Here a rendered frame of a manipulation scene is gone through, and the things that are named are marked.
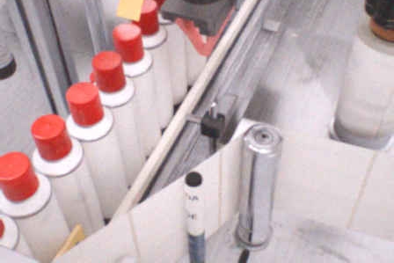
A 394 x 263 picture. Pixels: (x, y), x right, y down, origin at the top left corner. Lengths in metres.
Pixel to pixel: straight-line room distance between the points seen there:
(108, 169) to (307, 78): 0.39
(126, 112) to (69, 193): 0.11
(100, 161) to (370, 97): 0.34
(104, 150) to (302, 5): 0.63
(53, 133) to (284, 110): 0.40
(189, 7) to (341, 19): 0.52
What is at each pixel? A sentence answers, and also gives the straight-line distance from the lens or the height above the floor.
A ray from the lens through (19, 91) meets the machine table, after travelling 0.94.
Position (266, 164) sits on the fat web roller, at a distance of 0.51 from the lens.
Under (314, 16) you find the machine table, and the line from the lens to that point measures 1.06.
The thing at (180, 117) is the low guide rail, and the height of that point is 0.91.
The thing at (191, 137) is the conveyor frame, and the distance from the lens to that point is 0.75.
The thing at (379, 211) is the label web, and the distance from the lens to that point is 0.60.
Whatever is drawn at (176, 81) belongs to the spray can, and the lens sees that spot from 0.75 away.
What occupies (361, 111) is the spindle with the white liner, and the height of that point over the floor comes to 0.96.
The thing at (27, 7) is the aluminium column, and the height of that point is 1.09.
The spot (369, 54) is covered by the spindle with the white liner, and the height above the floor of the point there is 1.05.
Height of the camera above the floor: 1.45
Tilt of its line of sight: 47 degrees down
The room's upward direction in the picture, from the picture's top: 2 degrees counter-clockwise
